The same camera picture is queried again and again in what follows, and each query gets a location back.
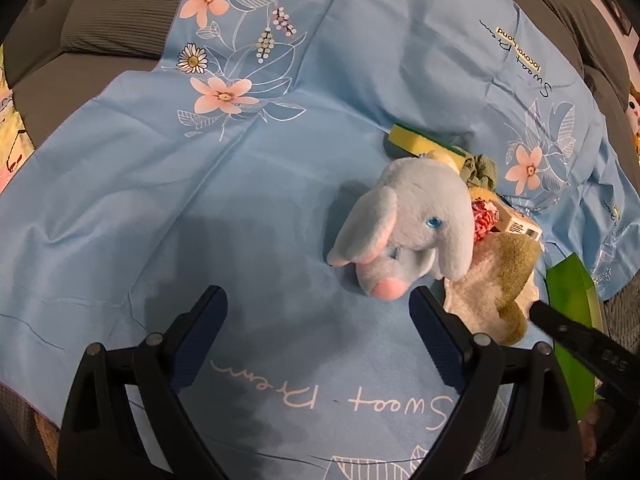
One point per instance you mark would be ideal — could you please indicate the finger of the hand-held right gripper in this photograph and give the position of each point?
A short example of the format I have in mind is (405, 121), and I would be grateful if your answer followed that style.
(575, 337)

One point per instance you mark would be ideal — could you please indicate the green scrunchie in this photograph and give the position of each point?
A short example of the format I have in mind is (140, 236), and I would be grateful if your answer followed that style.
(480, 170)

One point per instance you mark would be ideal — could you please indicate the red crinkled wrapper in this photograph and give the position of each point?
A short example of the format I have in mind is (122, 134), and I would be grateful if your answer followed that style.
(482, 220)

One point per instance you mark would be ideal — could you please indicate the tan cookie plush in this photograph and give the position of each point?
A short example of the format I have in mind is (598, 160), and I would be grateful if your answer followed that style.
(515, 260)

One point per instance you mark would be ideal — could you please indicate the blue elephant plush toy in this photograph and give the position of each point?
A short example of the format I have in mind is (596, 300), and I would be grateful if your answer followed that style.
(425, 195)

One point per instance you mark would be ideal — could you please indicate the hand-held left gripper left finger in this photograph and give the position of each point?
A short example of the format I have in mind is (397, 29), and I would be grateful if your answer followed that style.
(197, 340)

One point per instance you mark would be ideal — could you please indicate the small printed snack box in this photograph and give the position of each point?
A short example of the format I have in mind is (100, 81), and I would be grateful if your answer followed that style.
(517, 225)

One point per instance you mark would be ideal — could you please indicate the grey sofa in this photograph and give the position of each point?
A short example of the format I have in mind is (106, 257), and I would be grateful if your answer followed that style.
(565, 10)

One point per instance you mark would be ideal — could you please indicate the printed cartoon cloth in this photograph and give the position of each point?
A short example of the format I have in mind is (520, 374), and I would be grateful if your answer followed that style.
(10, 150)

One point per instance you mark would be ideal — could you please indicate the yellow and green sponge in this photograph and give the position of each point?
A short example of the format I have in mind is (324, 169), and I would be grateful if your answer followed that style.
(410, 141)

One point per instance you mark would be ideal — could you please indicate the blue floral bedsheet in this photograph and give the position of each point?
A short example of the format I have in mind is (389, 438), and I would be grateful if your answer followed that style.
(250, 210)

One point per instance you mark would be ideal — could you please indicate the grey ribbed sofa cushion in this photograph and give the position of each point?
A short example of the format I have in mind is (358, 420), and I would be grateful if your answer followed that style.
(100, 5)

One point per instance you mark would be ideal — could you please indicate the white terry towel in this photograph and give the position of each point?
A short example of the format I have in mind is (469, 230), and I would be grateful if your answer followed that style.
(475, 305)

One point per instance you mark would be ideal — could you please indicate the green cardboard box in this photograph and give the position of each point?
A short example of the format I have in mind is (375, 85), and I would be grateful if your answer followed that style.
(570, 285)

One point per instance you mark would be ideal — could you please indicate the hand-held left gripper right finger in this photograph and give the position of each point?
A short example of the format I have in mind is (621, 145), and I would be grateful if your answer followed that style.
(435, 340)

